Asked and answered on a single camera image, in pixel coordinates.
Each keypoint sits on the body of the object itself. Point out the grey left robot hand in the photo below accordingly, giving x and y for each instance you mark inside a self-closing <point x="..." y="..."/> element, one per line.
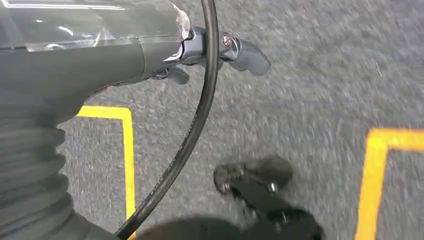
<point x="82" y="69"/>

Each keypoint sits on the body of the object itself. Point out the ribbed grey left robot arm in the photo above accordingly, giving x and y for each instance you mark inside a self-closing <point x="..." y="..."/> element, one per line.
<point x="30" y="182"/>

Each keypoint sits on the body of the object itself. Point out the clear plastic film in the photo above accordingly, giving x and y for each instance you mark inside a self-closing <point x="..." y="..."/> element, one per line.
<point x="82" y="23"/>

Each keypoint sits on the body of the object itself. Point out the yellow tape floor square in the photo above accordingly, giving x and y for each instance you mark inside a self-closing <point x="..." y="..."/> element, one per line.
<point x="372" y="172"/>
<point x="127" y="149"/>

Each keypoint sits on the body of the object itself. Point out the black robot foot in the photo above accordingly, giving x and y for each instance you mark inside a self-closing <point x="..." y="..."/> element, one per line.
<point x="261" y="198"/>

